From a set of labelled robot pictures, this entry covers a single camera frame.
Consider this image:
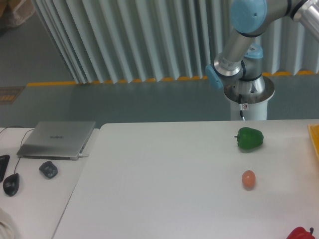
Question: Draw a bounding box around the silver laptop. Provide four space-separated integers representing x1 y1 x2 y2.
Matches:
17 121 96 160

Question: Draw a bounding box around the black computer mouse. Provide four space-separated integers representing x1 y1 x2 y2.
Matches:
3 173 20 197

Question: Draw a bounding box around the black mouse cable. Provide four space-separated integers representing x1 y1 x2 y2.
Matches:
0 125 34 175

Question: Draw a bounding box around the green bell pepper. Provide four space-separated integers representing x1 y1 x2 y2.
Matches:
235 127 264 150

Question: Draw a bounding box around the red bell pepper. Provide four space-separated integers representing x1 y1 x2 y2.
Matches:
287 227 315 239

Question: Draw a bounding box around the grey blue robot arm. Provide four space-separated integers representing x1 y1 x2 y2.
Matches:
205 0 319 89

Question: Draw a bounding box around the black earbuds case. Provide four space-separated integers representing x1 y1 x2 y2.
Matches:
39 161 58 179

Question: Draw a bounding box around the white folding partition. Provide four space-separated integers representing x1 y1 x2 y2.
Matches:
33 0 319 83

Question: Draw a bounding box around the black flat device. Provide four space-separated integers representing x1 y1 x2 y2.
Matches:
0 155 10 182

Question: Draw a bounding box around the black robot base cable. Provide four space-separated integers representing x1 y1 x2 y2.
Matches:
238 94 246 121

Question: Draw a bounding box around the white cloth bag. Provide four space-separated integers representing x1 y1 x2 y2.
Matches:
0 209 18 239

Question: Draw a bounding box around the brown egg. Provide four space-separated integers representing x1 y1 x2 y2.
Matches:
242 170 256 190

